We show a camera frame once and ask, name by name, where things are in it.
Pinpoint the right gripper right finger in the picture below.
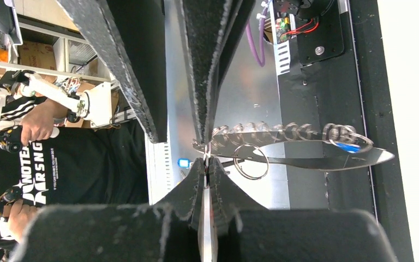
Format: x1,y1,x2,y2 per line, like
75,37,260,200
209,157,265,235

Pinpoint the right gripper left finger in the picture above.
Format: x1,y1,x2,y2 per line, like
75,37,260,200
159,158,205,231

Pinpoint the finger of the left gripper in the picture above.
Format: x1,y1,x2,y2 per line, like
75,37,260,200
175,1,256,144
58,1,167,144

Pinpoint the split keyring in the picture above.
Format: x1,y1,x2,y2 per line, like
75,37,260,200
232,143,270,181

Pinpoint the left circuit board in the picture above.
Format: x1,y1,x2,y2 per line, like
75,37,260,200
269,0,320,76

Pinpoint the person in black shirt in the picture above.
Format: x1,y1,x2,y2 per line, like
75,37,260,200
0,97,148,250

